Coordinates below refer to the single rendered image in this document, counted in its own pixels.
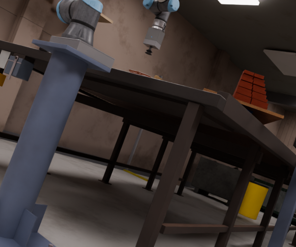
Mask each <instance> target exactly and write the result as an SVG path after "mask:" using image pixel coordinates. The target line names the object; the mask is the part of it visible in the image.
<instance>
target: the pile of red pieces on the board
mask: <svg viewBox="0 0 296 247"><path fill-rule="evenodd" d="M263 79H264V76H262V75H259V74H256V73H253V72H250V71H247V70H244V71H243V73H242V75H241V77H240V80H239V82H238V85H237V87H236V89H235V91H234V94H233V97H234V98H235V99H238V100H241V101H243V102H246V103H249V104H252V105H255V106H258V107H260V108H263V109H266V110H267V108H268V103H267V101H268V100H267V99H266V97H267V96H266V95H265V94H266V92H265V88H264V87H265V84H264V82H265V81H264V80H263Z"/></svg>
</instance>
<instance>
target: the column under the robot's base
mask: <svg viewBox="0 0 296 247"><path fill-rule="evenodd" d="M32 43H33V44H35V45H37V46H39V47H41V48H43V49H45V50H47V51H49V52H50V53H52V55H51V57H50V60H49V63H48V65H47V68H46V71H45V73H44V76H43V78H42V81H41V83H40V86H39V88H38V91H37V94H36V96H35V99H34V101H33V104H32V106H31V109H30V112H29V114H28V117H27V119H26V122H25V124H24V127H23V129H22V132H21V134H20V137H19V139H18V142H17V145H16V147H15V150H14V152H13V155H12V157H11V160H10V163H9V165H8V168H7V170H6V173H5V175H4V178H3V180H2V183H1V186H0V247H56V246H55V245H53V244H52V243H51V242H50V241H48V240H47V239H46V238H45V237H43V236H42V235H41V234H40V233H38V229H39V227H40V224H41V221H42V219H43V216H44V213H45V211H46V208H47V205H44V204H36V203H35V202H36V200H37V197H38V195H39V192H40V190H41V187H42V185H43V182H44V180H45V177H46V174H47V172H48V169H49V166H50V164H51V161H52V158H53V156H54V153H55V151H56V148H57V145H58V143H59V140H60V138H61V135H62V132H63V130H64V127H65V125H66V122H67V119H68V117H69V114H70V112H71V109H72V106H73V104H74V101H75V98H76V96H77V93H78V91H79V88H80V86H81V83H82V81H83V78H84V75H85V73H86V70H87V68H89V69H94V70H98V71H103V72H107V73H110V71H111V69H110V68H108V67H106V66H105V65H103V64H101V63H99V62H98V61H96V60H94V59H92V58H90V57H88V56H86V55H85V54H83V53H81V52H79V51H77V50H76V49H74V48H72V47H70V46H68V45H65V44H59V43H53V42H47V41H41V40H35V39H33V40H32Z"/></svg>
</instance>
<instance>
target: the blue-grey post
mask: <svg viewBox="0 0 296 247"><path fill-rule="evenodd" d="M295 210H296V167H295V170H294V172H293V175H292V178H291V181H290V184H289V187H288V190H287V192H286V195H285V198H284V201H283V203H282V206H281V209H280V212H279V215H278V218H277V221H276V223H275V226H274V229H273V232H272V235H271V238H270V241H269V244H268V247H283V244H284V241H285V239H286V236H287V233H288V230H289V227H290V224H291V221H292V218H293V216H294V213H295Z"/></svg>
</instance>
